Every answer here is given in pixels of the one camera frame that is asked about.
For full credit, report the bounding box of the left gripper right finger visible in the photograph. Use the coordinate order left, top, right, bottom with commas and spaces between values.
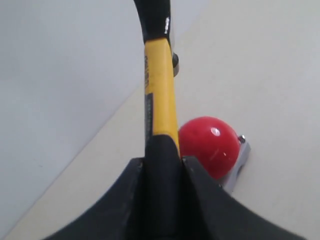
181, 157, 303, 240

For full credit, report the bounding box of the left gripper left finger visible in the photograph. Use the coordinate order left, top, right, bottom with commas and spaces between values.
46, 158, 144, 240

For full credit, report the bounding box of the yellow black claw hammer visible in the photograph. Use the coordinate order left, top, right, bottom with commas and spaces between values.
134, 0, 182, 240

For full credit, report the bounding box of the red dome push button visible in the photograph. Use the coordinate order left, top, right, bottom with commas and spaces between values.
178, 116, 251, 194

